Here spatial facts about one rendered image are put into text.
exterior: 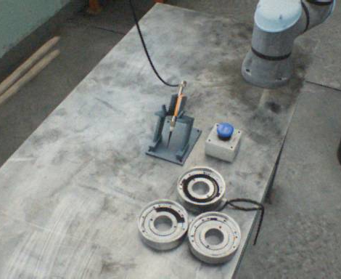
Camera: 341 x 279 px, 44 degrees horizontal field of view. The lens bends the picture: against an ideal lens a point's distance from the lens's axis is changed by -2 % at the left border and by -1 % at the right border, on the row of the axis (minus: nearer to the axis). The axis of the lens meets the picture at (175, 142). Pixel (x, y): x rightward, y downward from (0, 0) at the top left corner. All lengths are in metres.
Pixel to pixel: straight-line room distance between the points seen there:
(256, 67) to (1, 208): 0.76
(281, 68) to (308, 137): 1.10
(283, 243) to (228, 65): 0.86
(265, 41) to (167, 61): 0.32
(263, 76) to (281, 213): 0.87
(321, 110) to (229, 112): 1.38
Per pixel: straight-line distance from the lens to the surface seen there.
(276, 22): 1.17
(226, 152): 1.02
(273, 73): 1.25
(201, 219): 0.91
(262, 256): 1.84
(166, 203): 0.93
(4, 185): 1.07
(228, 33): 1.49
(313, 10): 1.27
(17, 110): 2.51
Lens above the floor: 1.58
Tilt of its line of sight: 46 degrees down
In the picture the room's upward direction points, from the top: straight up
